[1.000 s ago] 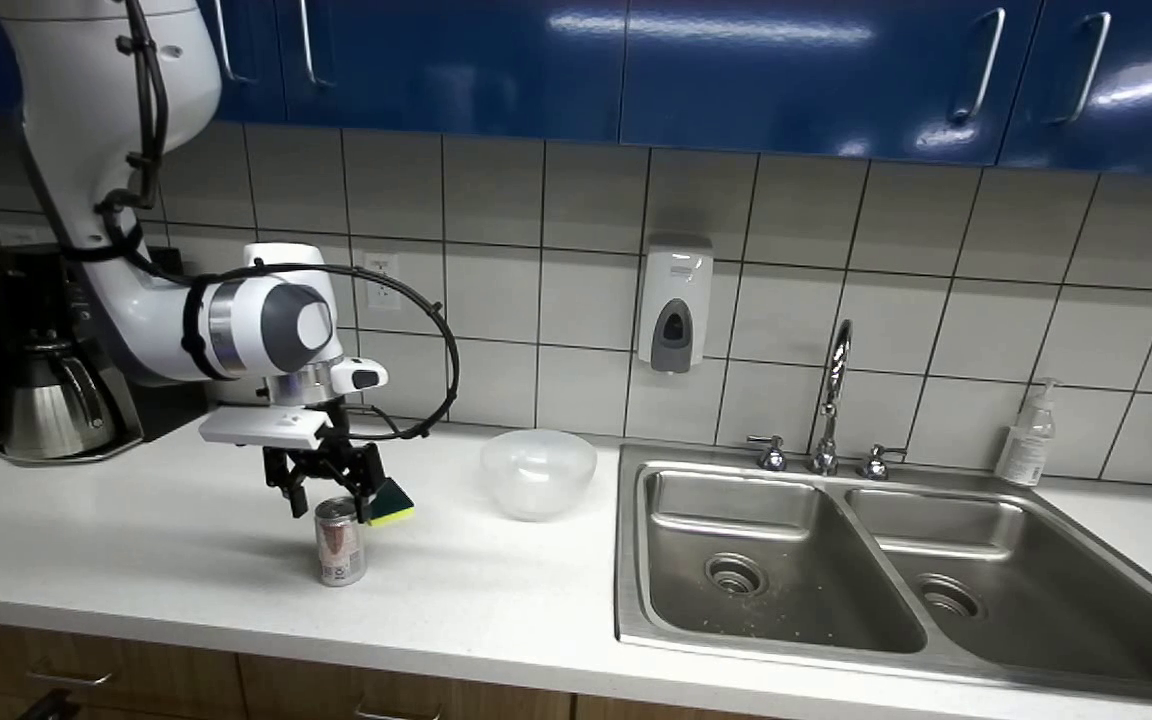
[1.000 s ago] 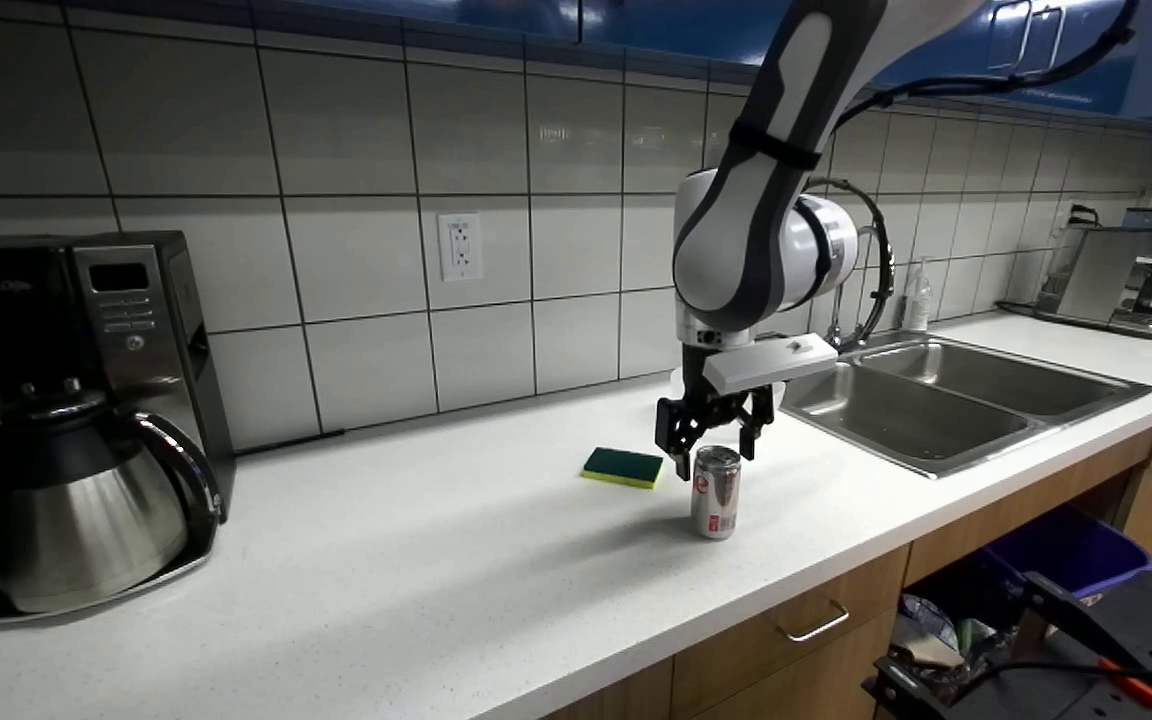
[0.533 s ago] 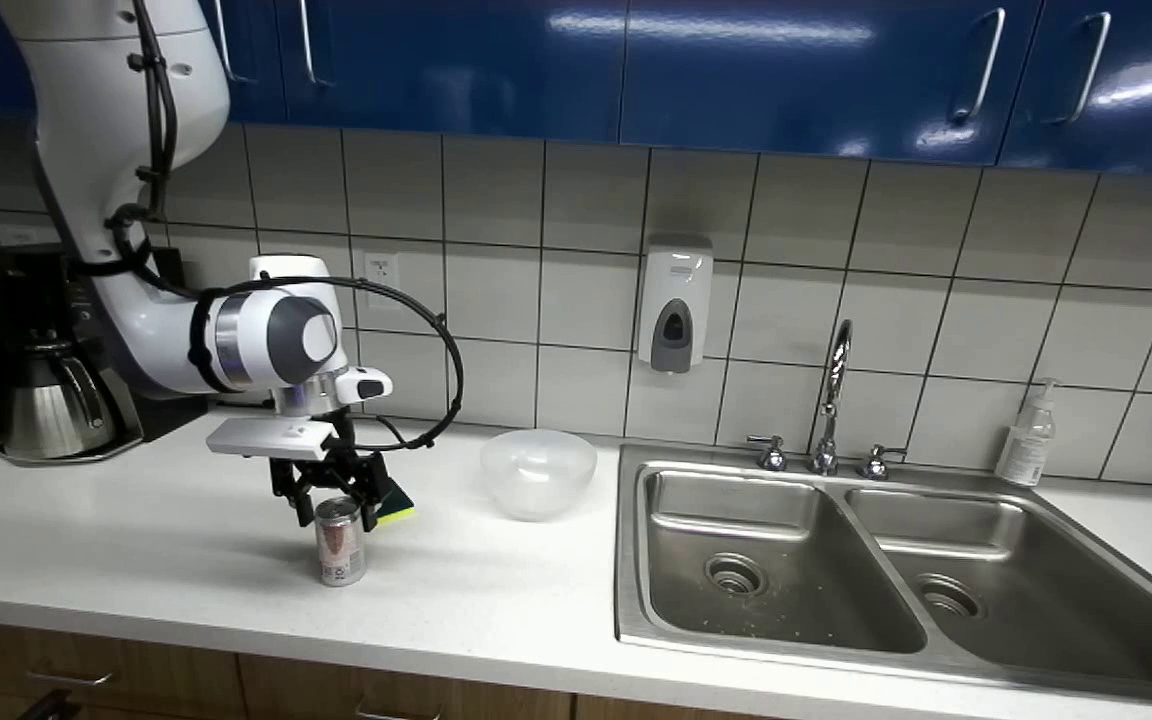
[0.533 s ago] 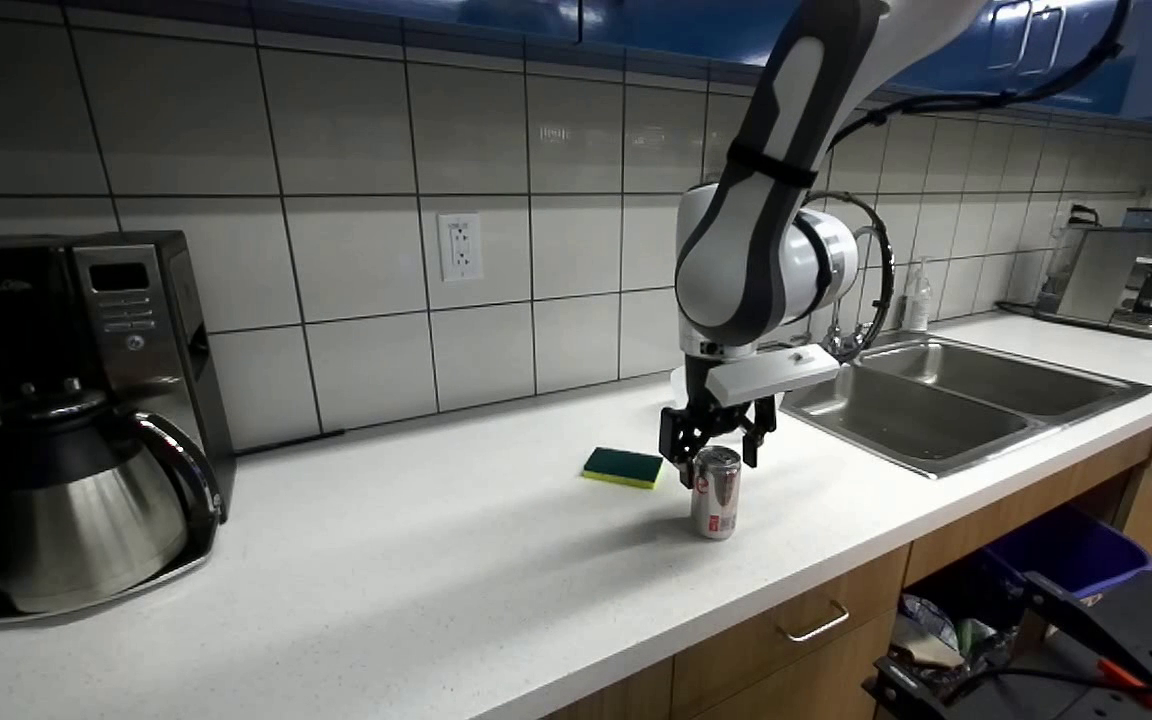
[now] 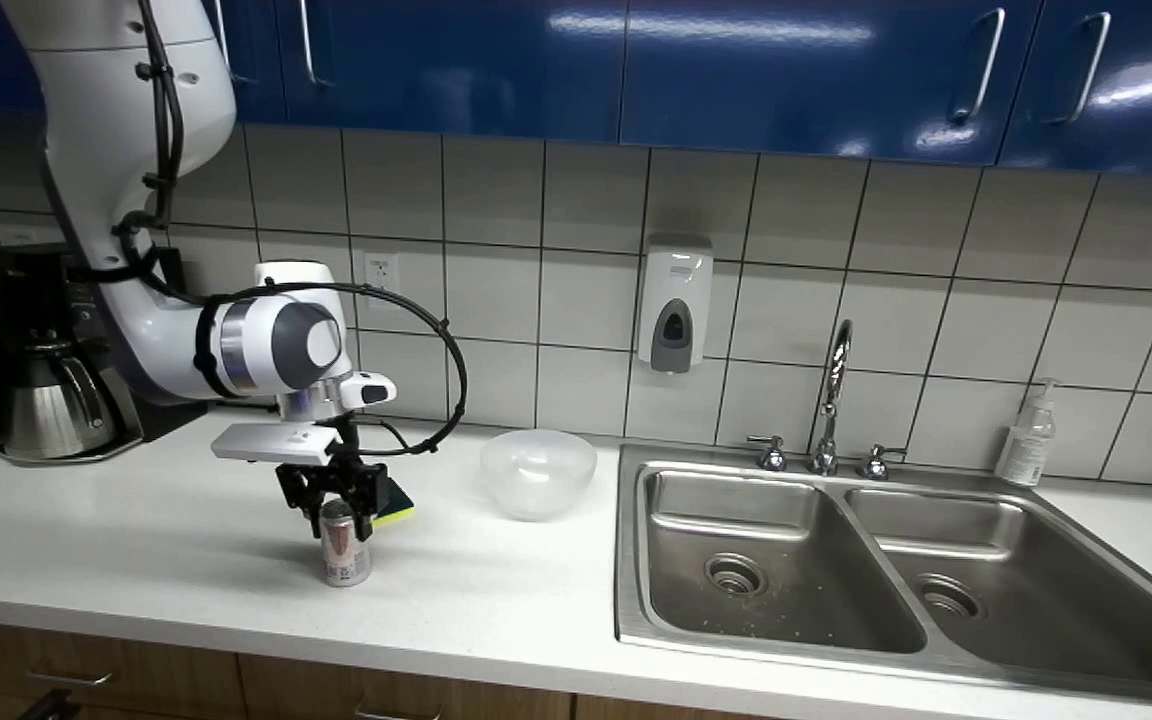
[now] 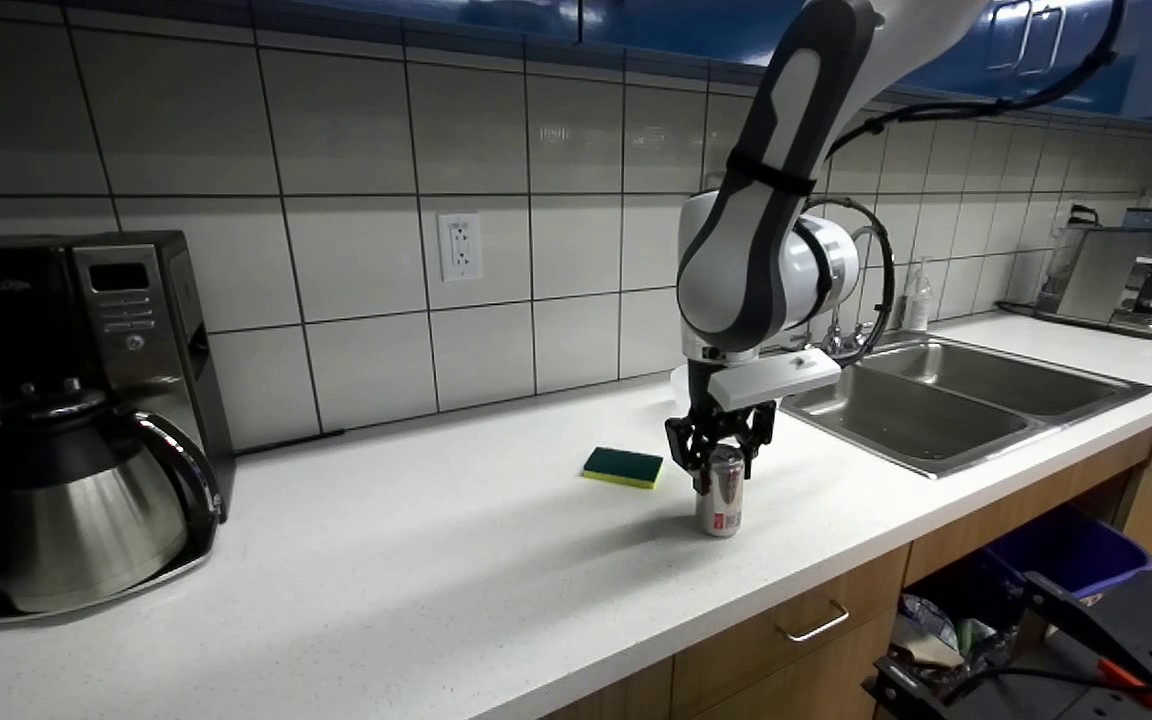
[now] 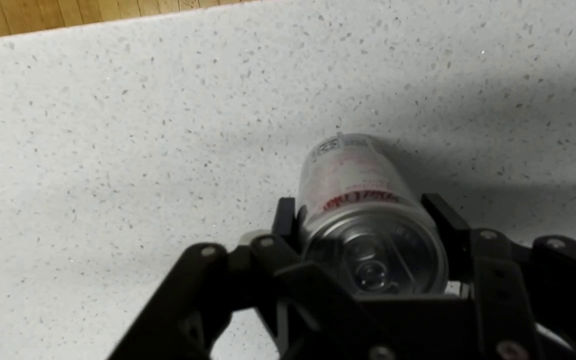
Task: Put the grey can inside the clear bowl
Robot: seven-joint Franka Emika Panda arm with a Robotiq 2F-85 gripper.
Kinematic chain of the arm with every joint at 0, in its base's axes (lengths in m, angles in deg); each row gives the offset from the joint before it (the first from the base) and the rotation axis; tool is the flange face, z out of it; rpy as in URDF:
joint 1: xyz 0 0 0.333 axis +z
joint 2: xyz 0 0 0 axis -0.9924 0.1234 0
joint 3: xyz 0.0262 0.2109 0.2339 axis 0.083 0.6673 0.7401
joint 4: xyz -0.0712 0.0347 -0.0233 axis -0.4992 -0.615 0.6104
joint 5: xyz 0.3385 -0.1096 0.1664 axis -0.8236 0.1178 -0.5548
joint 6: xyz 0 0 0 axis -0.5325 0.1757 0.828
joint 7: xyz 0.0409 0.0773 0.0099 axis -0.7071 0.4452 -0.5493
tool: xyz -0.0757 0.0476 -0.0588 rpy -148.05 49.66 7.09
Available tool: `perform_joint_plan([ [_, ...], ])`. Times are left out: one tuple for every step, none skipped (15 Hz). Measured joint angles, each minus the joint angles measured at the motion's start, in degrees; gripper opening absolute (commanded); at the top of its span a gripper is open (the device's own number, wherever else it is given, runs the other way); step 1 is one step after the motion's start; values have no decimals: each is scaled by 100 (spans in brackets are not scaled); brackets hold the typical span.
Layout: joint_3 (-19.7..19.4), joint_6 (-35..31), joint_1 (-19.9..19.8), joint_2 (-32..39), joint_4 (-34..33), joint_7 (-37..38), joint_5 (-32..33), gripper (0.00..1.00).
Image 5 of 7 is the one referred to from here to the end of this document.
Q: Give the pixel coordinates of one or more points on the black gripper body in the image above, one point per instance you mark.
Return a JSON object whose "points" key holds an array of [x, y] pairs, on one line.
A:
{"points": [[327, 479]]}

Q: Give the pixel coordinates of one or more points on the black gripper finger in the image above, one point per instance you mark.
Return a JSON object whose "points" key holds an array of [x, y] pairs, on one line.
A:
{"points": [[364, 514], [304, 518]]}

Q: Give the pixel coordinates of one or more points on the grey soda can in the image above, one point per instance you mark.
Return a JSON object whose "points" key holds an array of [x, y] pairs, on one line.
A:
{"points": [[347, 555]]}

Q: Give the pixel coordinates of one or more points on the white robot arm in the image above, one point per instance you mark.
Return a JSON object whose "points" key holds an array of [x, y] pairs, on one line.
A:
{"points": [[118, 145]]}

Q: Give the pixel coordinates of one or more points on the clear plastic bowl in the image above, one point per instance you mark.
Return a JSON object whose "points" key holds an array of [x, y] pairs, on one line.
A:
{"points": [[536, 472]]}

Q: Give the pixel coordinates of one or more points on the green yellow sponge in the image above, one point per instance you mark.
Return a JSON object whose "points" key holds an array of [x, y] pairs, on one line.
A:
{"points": [[397, 504]]}

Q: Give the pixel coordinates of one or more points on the wooden base cabinets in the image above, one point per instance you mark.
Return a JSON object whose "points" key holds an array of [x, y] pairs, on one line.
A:
{"points": [[136, 665]]}

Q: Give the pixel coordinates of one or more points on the steel coffee carafe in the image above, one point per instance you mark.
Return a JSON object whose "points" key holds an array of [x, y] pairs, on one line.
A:
{"points": [[58, 402]]}

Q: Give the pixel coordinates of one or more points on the black coffee maker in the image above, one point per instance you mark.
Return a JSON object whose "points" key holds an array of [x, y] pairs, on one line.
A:
{"points": [[63, 335]]}

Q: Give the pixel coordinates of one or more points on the chrome sink faucet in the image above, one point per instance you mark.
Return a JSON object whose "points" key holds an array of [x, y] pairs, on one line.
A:
{"points": [[828, 402]]}

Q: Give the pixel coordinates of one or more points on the steel double sink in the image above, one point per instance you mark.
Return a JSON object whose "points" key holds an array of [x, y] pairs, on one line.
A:
{"points": [[896, 574]]}

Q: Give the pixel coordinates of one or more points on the blue upper cabinets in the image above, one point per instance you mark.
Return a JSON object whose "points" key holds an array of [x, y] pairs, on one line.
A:
{"points": [[683, 66]]}

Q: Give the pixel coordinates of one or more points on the small white soap bottle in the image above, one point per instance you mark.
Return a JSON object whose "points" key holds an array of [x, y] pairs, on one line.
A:
{"points": [[1031, 436]]}

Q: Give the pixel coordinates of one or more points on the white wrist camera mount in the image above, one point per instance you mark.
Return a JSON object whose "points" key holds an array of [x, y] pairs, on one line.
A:
{"points": [[268, 441]]}

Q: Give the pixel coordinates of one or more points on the white wall soap dispenser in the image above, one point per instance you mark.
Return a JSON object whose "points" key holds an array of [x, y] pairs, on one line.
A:
{"points": [[673, 308]]}

